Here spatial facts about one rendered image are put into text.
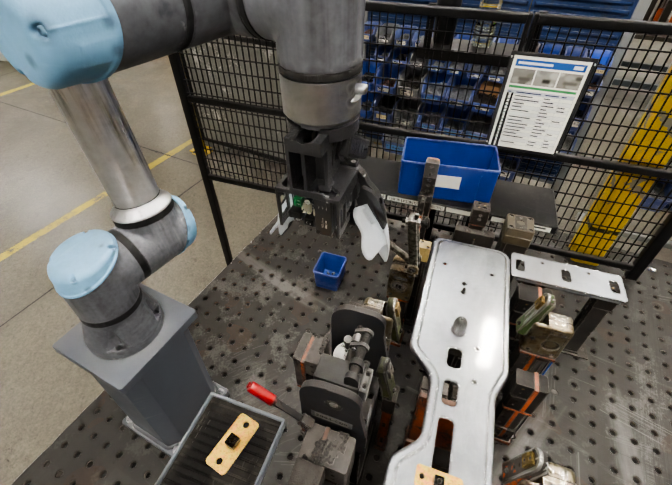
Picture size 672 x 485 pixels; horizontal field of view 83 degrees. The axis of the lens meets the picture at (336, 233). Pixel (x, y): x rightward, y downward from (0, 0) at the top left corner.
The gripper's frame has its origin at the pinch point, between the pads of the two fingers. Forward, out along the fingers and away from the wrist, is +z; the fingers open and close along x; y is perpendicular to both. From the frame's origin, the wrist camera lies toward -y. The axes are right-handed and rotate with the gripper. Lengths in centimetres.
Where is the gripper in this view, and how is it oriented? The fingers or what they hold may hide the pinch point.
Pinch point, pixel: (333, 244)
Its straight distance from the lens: 52.0
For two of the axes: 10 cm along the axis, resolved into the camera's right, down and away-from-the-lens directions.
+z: 0.1, 7.3, 6.9
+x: 9.4, 2.3, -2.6
